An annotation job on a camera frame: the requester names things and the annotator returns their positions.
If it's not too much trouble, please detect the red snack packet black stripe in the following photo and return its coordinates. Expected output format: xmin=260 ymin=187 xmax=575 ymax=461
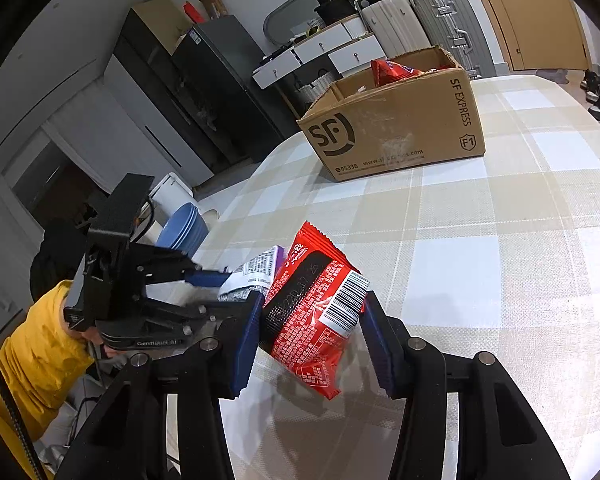
xmin=257 ymin=221 xmax=371 ymax=401

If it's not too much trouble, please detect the black pouch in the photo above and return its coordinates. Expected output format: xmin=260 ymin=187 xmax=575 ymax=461
xmin=314 ymin=0 xmax=361 ymax=26

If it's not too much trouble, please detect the woven laundry basket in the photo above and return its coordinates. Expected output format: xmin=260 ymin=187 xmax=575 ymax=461
xmin=295 ymin=67 xmax=338 ymax=106

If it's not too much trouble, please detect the person's left forearm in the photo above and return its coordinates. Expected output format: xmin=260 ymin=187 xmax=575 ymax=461
xmin=0 ymin=280 xmax=98 ymax=480

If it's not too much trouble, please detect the grey door mat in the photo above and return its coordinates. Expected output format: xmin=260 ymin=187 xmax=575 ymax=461
xmin=530 ymin=67 xmax=576 ymax=86

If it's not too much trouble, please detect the white sliding door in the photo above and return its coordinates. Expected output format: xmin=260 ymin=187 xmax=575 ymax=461
xmin=0 ymin=52 xmax=216 ymax=311

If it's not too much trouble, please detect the black cable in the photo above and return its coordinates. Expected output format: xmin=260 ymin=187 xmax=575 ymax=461
xmin=0 ymin=327 xmax=48 ymax=480

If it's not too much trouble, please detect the wooden door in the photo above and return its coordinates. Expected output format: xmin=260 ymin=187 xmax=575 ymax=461
xmin=460 ymin=0 xmax=600 ymax=73

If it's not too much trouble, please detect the brown cardboard box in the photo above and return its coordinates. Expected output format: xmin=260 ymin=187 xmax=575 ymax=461
xmin=296 ymin=45 xmax=487 ymax=182

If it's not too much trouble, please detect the white dresser with drawers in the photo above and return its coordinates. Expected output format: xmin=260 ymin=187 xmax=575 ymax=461
xmin=251 ymin=15 xmax=388 ymax=111

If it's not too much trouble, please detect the white suitcase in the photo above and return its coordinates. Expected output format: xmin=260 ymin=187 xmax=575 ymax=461
xmin=355 ymin=0 xmax=431 ymax=58

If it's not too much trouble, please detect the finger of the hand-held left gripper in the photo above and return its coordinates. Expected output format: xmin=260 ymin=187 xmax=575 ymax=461
xmin=147 ymin=292 xmax=262 ymax=330
xmin=130 ymin=245 xmax=231 ymax=288

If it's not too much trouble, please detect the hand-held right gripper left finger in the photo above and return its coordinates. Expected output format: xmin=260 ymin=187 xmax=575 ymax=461
xmin=55 ymin=292 xmax=265 ymax=480

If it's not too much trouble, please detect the grey oval mirror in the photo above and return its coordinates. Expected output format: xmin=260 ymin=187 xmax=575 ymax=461
xmin=263 ymin=0 xmax=331 ymax=43

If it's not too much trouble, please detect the red triangular snack bag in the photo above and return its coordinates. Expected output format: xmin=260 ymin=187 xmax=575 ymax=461
xmin=370 ymin=58 xmax=428 ymax=88

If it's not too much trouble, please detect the black cabinet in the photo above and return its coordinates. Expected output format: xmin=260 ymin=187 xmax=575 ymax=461
xmin=112 ymin=7 xmax=241 ymax=171

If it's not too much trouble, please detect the dark grey refrigerator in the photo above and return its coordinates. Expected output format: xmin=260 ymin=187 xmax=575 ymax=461
xmin=172 ymin=15 xmax=301 ymax=166

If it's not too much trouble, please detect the grey cloth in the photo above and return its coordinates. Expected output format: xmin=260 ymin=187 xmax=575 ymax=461
xmin=35 ymin=375 xmax=111 ymax=480

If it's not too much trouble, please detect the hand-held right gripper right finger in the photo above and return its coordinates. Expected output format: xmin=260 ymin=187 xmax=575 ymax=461
xmin=362 ymin=292 xmax=571 ymax=480

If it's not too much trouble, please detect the purple silver snack packet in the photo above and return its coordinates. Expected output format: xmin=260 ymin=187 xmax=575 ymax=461
xmin=217 ymin=245 xmax=288 ymax=303

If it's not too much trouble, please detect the silver suitcase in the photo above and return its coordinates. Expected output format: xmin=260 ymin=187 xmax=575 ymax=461
xmin=410 ymin=0 xmax=498 ymax=81

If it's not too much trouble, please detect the large flat cardboard box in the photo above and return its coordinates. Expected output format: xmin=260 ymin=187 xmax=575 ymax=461
xmin=130 ymin=0 xmax=193 ymax=56

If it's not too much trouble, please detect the person's left hand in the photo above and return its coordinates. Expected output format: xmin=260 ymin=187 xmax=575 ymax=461
xmin=67 ymin=322 xmax=128 ymax=361

